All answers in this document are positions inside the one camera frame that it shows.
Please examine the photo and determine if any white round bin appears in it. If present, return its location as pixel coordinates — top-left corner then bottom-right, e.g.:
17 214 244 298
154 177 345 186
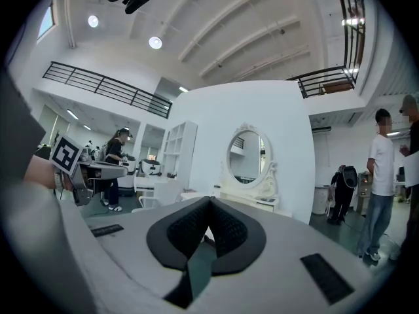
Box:
311 184 331 215

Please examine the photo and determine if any person's left forearm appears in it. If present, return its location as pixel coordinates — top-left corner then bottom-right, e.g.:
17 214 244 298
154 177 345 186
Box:
22 155 75 191

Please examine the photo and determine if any high wall window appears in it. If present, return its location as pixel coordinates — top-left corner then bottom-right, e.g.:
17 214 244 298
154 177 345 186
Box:
36 1 55 41

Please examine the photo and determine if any white vanity with drawer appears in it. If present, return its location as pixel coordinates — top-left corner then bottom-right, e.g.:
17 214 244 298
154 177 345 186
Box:
209 190 281 213

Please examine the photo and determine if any white oval vanity mirror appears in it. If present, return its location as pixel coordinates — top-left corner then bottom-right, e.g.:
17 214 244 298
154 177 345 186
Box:
221 122 280 198

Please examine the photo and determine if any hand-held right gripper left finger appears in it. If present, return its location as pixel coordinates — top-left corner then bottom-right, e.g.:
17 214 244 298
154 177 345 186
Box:
60 195 212 314

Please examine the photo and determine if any black balcony railing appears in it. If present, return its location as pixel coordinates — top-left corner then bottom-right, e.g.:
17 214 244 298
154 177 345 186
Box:
42 61 173 120
285 0 367 99

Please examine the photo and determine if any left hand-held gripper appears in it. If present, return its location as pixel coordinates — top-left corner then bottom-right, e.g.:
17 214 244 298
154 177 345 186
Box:
49 135 130 207

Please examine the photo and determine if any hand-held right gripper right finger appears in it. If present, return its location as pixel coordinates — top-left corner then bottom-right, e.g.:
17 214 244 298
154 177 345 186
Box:
196 196 378 314

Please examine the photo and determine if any person's grey shirt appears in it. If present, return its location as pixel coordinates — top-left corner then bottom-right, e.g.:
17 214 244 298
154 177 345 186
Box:
0 67 47 184

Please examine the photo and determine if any white plastic chair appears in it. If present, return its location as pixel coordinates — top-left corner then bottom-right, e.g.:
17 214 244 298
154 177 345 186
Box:
130 179 184 214

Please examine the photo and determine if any white cube bookshelf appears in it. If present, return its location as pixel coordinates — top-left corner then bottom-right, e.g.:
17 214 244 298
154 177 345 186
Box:
160 120 199 189

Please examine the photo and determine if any silver wrist bracelet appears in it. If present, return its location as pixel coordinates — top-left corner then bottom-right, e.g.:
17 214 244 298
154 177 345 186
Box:
53 168 65 191

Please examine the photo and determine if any white paper sheet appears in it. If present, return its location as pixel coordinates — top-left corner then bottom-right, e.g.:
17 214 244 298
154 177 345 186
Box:
402 151 419 188

